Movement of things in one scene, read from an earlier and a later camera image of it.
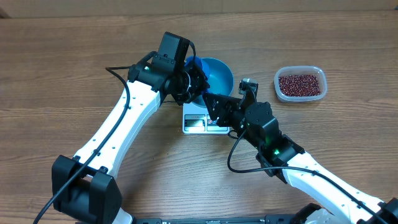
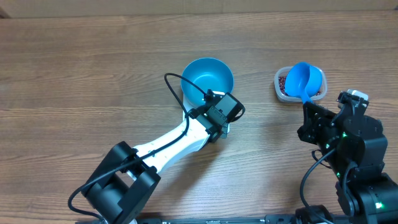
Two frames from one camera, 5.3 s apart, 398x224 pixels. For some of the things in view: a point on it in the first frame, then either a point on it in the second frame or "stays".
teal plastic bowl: [221, 80] stays
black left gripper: [203, 84] → [226, 131]
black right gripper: [228, 106] → [315, 123]
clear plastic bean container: [300, 83] stays
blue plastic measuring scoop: [199, 61] → [303, 80]
